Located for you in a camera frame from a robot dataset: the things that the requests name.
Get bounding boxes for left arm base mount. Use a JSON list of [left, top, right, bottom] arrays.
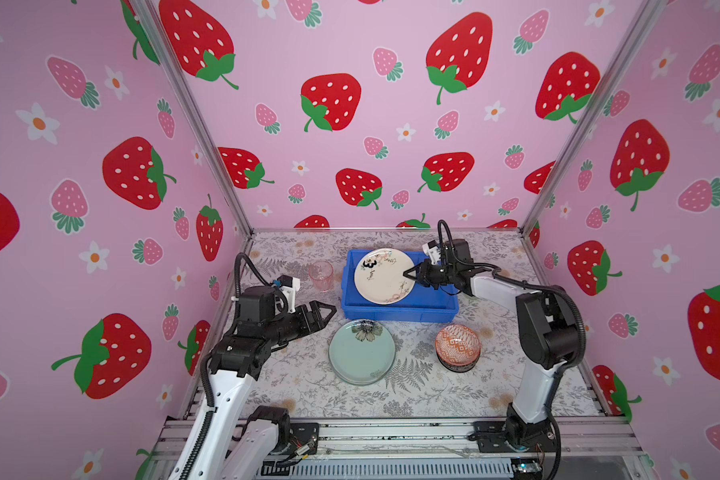
[[236, 421, 321, 457]]

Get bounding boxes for white floral plate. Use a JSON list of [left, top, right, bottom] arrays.
[[354, 248, 415, 305]]

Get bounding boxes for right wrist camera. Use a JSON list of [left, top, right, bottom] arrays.
[[423, 240, 449, 266]]

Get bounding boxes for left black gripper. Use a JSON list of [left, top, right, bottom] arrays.
[[264, 302, 335, 350]]

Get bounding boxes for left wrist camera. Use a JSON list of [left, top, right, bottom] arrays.
[[278, 275, 301, 313]]

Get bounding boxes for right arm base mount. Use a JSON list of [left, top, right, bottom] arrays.
[[467, 421, 560, 454]]

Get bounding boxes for aluminium front rail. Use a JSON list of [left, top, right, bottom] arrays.
[[145, 417, 658, 479]]

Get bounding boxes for mint green flower plate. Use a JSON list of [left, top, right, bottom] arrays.
[[328, 320, 396, 386]]

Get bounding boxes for pink translucent cup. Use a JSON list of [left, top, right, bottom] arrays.
[[308, 260, 334, 292]]

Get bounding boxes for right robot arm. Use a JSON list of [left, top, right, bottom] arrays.
[[403, 239, 586, 451]]

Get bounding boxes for red patterned bowl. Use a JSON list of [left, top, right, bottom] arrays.
[[435, 324, 482, 373]]

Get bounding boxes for green translucent cup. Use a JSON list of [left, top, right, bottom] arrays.
[[462, 267, 489, 282]]

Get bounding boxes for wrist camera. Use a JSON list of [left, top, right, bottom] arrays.
[[423, 240, 449, 266], [278, 275, 301, 313]]

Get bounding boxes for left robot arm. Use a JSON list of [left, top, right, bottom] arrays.
[[170, 286, 337, 479]]

